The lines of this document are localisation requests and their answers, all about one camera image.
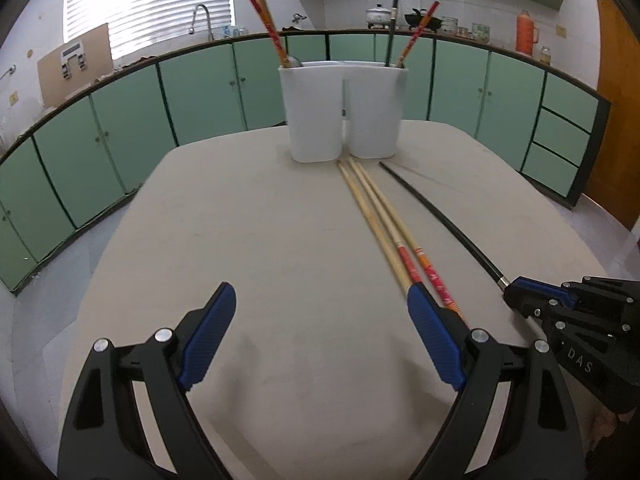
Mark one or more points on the white lidded pot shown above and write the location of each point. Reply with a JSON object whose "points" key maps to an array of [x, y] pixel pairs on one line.
{"points": [[378, 16]]}

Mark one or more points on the small glass jar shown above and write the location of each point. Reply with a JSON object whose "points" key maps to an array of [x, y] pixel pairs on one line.
{"points": [[545, 55]]}

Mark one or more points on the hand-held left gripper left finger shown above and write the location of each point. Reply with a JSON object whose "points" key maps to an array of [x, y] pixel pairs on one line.
{"points": [[210, 335]]}

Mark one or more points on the floral ceramic container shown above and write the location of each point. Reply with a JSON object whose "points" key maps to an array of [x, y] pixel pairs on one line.
{"points": [[480, 32]]}

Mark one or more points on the orange thermos flask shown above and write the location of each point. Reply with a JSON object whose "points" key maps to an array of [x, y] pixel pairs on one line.
{"points": [[526, 35]]}

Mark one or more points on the brown wooden door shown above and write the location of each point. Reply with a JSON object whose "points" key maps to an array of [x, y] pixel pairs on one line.
{"points": [[617, 110]]}

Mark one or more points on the silver metal spoon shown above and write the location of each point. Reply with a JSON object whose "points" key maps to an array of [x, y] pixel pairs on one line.
{"points": [[295, 62]]}

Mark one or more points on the green base cabinets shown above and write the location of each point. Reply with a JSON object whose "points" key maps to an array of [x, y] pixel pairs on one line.
{"points": [[200, 85]]}

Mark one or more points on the metal kitchen faucet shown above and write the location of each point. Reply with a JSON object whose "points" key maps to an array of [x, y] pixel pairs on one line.
{"points": [[207, 20]]}

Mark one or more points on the glass bottles by sink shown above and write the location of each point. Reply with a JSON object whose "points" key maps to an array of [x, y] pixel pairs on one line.
{"points": [[235, 31]]}

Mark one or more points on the black chopstick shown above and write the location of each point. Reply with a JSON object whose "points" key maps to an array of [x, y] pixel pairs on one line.
{"points": [[450, 225], [391, 35]]}

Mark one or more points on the black wok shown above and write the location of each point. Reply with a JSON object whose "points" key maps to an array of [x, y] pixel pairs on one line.
{"points": [[411, 20]]}

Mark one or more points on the yellowed wall socket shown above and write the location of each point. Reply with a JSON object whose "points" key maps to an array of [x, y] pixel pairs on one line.
{"points": [[562, 32], [14, 98]]}

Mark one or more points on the brown cardboard panel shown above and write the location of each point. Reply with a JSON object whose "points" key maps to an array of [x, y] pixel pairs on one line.
{"points": [[55, 80]]}

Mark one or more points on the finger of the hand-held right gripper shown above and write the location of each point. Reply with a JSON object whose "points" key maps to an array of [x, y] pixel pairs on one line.
{"points": [[545, 290], [520, 305]]}

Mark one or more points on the stack of white bowls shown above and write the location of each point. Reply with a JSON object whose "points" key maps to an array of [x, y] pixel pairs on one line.
{"points": [[449, 26]]}

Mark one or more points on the white double utensil holder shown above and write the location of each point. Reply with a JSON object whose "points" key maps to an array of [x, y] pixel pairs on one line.
{"points": [[315, 110]]}

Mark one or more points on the grey white small device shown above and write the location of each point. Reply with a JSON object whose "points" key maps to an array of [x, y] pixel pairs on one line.
{"points": [[72, 60]]}

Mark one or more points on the white window blinds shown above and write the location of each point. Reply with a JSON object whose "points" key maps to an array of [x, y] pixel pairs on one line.
{"points": [[150, 5]]}

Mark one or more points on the small metal teapot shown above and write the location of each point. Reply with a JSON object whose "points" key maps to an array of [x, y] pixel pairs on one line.
{"points": [[298, 21]]}

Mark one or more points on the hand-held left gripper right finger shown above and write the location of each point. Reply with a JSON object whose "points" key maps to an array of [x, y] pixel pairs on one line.
{"points": [[435, 335]]}

